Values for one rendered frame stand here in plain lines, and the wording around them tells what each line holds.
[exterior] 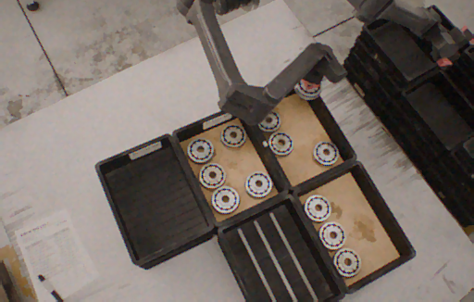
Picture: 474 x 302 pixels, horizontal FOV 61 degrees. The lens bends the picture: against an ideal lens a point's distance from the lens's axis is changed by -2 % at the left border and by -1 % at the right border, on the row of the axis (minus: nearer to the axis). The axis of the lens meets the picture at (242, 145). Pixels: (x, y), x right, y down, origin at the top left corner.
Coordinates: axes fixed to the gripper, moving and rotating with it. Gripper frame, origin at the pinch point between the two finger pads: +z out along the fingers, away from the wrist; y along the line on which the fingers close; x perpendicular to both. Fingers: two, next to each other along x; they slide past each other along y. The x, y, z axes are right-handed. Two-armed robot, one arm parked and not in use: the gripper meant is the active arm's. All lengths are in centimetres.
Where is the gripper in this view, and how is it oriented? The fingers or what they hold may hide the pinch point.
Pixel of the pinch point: (310, 81)
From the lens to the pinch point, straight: 154.3
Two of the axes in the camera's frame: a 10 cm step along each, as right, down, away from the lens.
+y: 4.4, -8.2, 3.7
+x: -9.0, -4.3, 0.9
